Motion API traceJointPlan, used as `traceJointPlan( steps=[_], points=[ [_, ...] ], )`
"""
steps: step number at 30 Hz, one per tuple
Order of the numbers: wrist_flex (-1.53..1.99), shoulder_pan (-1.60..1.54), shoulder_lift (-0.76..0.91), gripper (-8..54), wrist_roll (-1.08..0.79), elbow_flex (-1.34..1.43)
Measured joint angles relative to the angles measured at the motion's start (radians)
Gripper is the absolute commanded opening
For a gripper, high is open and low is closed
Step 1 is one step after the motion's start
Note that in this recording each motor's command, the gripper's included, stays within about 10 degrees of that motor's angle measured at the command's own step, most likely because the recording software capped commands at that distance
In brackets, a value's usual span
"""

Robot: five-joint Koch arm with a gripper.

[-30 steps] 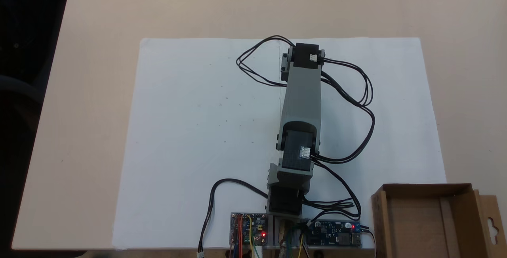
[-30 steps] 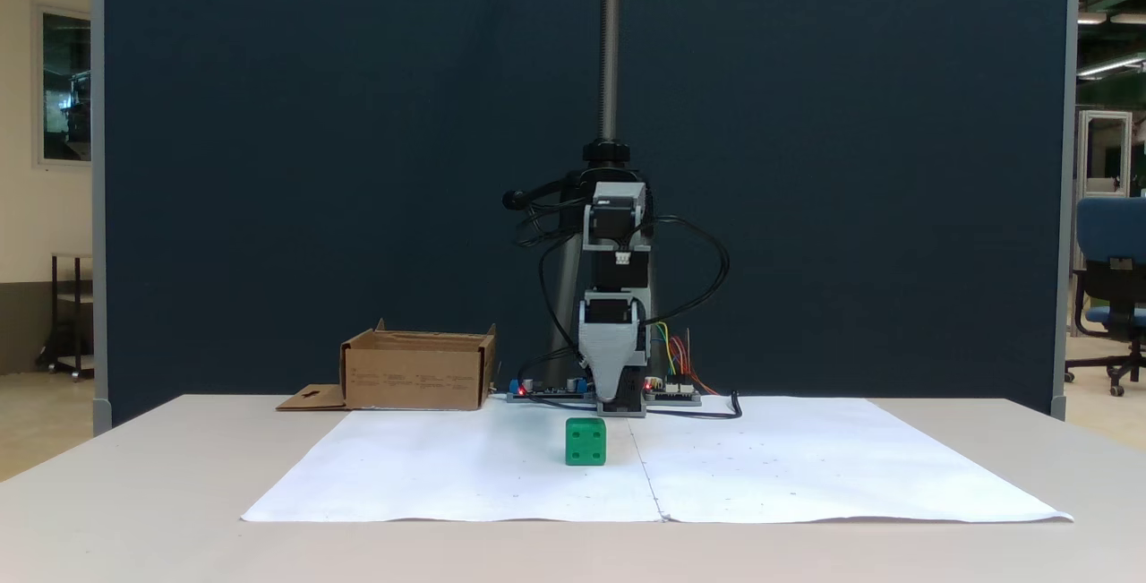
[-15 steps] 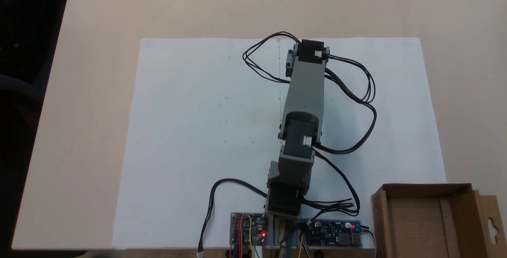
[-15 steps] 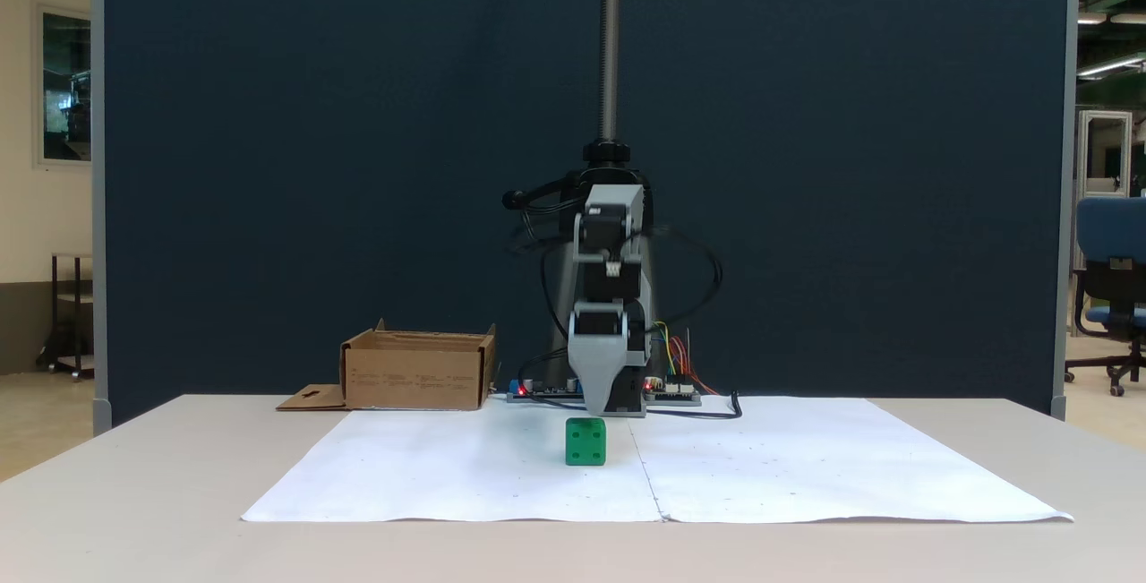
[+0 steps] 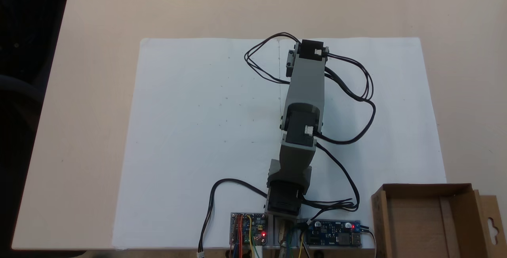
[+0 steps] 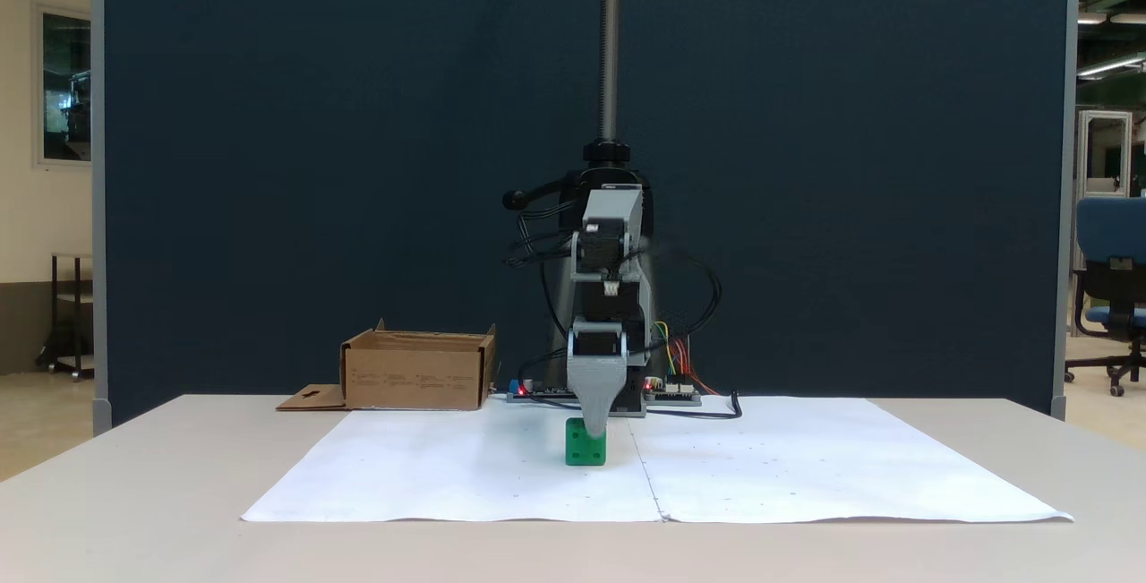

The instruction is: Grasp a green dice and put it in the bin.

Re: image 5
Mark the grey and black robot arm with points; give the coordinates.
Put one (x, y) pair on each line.
(305, 83)

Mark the white paper sheet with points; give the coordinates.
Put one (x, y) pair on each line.
(400, 139)
(190, 131)

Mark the blue power circuit board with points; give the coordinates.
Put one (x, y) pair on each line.
(334, 234)

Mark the brown cardboard box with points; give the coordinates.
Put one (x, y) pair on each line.
(420, 226)

